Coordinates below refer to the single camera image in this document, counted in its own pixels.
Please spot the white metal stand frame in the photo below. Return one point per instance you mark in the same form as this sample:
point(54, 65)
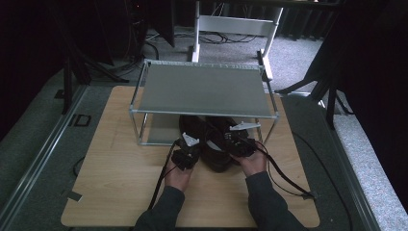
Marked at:
point(234, 25)

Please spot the grey tape piece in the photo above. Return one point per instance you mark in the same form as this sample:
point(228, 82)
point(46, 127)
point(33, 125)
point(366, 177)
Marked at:
point(72, 195)

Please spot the black tripod stand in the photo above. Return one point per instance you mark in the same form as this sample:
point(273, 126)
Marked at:
point(68, 86)
point(330, 106)

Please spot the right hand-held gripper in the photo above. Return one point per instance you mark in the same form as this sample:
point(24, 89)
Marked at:
point(240, 144)

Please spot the person's right hand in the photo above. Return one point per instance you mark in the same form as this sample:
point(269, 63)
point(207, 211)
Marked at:
point(255, 163)

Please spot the aluminium floor rail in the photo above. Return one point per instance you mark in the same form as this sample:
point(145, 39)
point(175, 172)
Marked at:
point(352, 173)
point(41, 150)

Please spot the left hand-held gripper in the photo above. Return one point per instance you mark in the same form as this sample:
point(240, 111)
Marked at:
point(186, 157)

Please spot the person's left hand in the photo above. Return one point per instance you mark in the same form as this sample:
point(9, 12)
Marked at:
point(178, 178)

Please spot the grey metal shoe rack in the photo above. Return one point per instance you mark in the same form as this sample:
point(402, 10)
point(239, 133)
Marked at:
point(205, 89)

